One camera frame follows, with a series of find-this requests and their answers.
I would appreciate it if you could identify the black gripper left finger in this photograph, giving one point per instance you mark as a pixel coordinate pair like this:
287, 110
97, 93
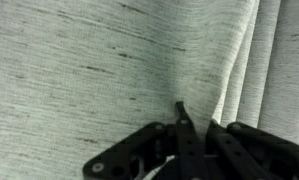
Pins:
185, 150

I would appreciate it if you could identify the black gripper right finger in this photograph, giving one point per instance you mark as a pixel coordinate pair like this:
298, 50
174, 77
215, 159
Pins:
255, 153

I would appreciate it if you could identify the grey textured curtain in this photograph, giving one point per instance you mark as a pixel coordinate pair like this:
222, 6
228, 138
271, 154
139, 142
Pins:
89, 66

